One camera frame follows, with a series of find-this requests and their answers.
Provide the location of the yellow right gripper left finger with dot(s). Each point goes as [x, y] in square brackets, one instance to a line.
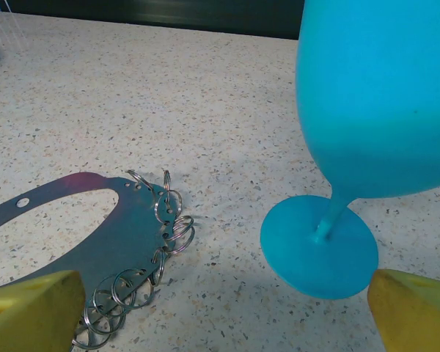
[29, 315]

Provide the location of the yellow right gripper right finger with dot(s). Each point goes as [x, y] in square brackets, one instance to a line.
[418, 319]

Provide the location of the blue wine glass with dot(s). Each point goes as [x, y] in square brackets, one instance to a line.
[370, 91]

